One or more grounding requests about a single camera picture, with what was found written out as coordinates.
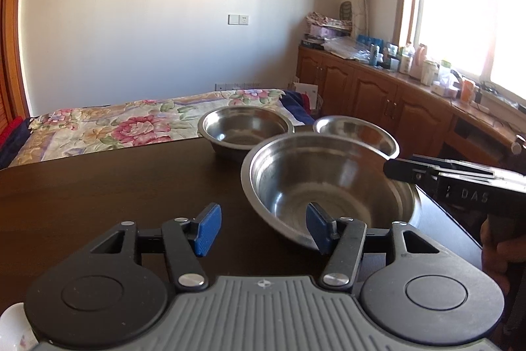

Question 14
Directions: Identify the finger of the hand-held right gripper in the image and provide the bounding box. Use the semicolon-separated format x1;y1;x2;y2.
383;158;443;191
412;154;496;174

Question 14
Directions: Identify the low wall socket row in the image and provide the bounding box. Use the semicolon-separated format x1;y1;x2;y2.
214;81;262;92

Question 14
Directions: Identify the pink bottle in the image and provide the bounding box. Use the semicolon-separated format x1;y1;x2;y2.
410;43;428;81

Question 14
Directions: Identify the window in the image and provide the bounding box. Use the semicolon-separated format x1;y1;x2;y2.
394;0;526;102

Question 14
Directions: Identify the red cloth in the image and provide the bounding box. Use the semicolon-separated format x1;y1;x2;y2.
0;117;21;148

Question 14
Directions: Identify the floral fabric pile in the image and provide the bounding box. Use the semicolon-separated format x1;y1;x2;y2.
306;11;350;29

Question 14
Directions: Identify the pink box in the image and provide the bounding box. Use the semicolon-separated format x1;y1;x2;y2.
308;24;350;39

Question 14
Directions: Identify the white paper bag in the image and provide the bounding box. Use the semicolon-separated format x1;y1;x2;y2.
287;77;320;117

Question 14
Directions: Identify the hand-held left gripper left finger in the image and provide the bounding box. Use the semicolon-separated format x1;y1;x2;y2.
71;202;223;292

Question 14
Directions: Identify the white jar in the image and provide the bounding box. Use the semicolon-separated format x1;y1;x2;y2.
421;60;439;87

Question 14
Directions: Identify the wide-rim steel bowl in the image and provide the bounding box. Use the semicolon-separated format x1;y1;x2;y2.
312;115;400;163

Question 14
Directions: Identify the tissue box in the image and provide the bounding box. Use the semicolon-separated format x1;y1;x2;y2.
431;81;459;99

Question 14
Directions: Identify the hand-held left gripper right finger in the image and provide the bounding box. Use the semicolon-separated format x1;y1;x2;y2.
306;202;457;292

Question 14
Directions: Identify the blue cloth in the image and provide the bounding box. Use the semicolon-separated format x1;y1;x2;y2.
281;89;317;126

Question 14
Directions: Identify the clear plastic bag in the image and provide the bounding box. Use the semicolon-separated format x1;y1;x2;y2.
322;36;371;60

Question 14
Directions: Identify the floral bed blanket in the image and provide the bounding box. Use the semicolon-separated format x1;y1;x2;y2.
8;88;297;167

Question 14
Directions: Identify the white bottle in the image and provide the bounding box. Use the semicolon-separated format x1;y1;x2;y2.
399;42;414;74

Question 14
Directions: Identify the large steel bowl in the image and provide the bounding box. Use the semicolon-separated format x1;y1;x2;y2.
240;132;422;251

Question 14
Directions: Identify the wooden louvred wardrobe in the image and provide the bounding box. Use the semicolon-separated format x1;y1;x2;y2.
0;0;32;122

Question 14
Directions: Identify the person's right hand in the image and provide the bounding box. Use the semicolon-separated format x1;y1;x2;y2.
480;217;526;287

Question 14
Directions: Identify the wooden cabinet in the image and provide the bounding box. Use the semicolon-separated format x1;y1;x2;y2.
296;45;526;171

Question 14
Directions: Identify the white floral rectangular plate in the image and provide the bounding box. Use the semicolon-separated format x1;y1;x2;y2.
0;302;34;351

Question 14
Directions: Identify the dark navy cloth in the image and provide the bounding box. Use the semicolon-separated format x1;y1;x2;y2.
0;118;33;170

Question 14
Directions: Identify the deep steel bowl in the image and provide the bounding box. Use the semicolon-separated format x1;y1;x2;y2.
197;106;296;160

